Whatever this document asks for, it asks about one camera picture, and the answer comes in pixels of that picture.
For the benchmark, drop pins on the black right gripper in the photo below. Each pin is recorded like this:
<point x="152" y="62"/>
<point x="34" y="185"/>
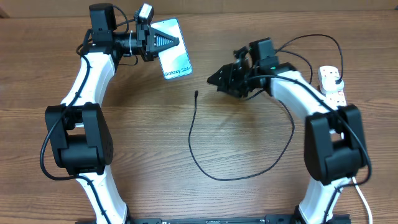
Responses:
<point x="227" y="78"/>

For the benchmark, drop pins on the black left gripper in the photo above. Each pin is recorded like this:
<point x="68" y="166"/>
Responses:
<point x="142" y="32"/>

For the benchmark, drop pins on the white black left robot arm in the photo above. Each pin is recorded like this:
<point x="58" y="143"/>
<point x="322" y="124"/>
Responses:
<point x="78" y="145"/>

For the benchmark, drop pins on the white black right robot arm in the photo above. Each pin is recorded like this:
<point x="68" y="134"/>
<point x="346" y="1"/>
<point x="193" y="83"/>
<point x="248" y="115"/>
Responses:
<point x="334" y="143"/>

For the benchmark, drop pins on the white charger plug adapter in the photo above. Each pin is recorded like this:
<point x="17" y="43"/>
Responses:
<point x="330" y="85"/>

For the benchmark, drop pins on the white power strip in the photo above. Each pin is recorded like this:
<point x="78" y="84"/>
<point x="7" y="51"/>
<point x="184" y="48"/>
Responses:
<point x="327" y="76"/>

